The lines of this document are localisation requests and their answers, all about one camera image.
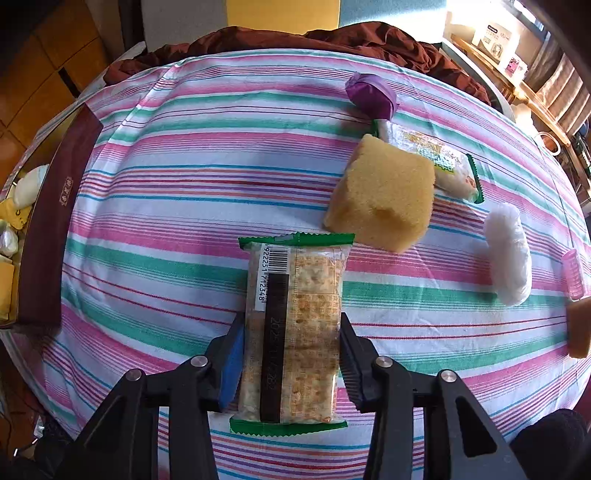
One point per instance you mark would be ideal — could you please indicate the striped bed sheet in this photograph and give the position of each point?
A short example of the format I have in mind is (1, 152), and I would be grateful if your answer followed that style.
(184, 184)

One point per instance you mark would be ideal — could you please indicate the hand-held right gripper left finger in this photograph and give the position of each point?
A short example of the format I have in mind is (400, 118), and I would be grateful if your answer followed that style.
(233, 364)

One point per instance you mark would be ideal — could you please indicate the white plastic bag roll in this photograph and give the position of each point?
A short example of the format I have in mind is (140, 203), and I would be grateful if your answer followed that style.
(505, 254)

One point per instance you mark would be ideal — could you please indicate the wooden cabinet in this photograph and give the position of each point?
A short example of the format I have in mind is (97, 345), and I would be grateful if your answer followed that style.
(41, 69)

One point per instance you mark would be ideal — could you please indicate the grey bed frame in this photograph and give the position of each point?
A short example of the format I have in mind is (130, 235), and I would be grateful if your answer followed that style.
(480, 74)

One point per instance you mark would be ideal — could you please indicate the wooden shelf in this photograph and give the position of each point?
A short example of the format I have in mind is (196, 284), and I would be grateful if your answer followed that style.
(531, 97)

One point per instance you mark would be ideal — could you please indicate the dark cloth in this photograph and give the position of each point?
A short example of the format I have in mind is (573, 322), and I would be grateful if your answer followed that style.
(554, 443)

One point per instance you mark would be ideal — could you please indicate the yellow sponge block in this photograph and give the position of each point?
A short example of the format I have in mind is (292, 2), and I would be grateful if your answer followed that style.
(383, 194)

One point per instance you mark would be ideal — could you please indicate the rice cracker packet yellow label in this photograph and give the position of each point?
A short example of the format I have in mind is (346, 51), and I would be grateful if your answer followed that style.
(455, 168)

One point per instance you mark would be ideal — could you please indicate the square cracker packet green ends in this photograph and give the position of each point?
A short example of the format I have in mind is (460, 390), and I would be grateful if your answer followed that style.
(309, 323)

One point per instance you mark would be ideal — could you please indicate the maroon gift box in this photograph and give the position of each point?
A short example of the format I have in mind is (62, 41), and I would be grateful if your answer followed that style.
(51, 221)

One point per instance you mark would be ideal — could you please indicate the grey yellow blue padded headboard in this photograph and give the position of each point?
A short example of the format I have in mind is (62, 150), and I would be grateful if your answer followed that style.
(277, 16)

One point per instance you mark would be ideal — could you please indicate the white carton box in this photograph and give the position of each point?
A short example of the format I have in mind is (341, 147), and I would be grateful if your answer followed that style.
(493, 42)

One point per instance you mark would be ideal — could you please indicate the maroon blanket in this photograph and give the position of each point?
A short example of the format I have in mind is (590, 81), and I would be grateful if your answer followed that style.
(360, 39)

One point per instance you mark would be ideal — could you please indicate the small purple packet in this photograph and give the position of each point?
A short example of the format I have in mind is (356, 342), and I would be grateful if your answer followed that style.
(369, 94)

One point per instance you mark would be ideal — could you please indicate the small purple white box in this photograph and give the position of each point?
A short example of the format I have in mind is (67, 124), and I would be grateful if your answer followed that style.
(516, 68)

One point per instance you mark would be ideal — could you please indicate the white mug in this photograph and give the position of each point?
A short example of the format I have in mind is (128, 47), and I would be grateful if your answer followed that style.
(549, 143)

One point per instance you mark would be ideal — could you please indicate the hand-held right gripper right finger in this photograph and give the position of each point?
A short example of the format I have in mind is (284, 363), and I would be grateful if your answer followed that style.
(353, 369)

